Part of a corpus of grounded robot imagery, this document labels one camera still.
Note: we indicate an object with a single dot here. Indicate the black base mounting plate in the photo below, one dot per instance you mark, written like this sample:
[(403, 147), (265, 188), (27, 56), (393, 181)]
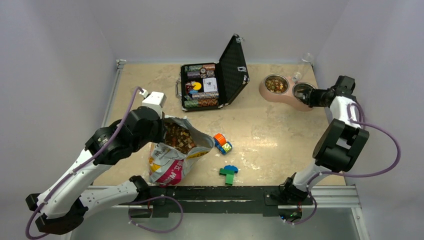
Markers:
[(265, 200)]

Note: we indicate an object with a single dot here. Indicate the black poker chip case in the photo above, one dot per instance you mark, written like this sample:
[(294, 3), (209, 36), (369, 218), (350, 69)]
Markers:
[(213, 85)]

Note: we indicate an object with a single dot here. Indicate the orange blue toy car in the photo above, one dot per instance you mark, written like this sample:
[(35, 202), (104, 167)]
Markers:
[(222, 144)]

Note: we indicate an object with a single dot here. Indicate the clear water bottle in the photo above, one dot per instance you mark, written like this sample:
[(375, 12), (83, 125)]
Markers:
[(304, 63)]

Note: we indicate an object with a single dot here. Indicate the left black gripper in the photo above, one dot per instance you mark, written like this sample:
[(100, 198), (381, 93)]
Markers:
[(159, 136)]

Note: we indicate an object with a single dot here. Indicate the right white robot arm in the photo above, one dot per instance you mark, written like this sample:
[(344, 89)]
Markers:
[(340, 145)]

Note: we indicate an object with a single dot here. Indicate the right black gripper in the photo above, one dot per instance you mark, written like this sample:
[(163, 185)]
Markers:
[(313, 94)]

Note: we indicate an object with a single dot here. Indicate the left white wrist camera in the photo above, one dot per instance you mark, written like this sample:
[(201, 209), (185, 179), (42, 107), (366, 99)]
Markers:
[(154, 100)]

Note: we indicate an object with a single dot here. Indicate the blue toy brick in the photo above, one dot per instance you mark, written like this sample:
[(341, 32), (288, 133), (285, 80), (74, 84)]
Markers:
[(231, 168)]

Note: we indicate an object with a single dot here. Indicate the metal food scoop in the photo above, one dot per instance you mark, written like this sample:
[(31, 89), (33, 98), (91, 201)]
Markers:
[(301, 92)]

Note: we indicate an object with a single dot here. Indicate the pink double pet bowl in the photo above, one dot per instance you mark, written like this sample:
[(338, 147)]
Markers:
[(276, 88)]

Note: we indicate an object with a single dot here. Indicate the aluminium frame rail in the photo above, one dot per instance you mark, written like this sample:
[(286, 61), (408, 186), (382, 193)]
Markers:
[(336, 196)]

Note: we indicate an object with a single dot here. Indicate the colourful pet food bag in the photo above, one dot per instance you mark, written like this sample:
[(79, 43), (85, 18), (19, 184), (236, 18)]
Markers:
[(170, 161)]

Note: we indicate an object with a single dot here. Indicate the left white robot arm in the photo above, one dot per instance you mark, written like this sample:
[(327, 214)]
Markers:
[(66, 204)]

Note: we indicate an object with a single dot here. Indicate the green toy brick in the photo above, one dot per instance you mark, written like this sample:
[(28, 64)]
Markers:
[(229, 176)]

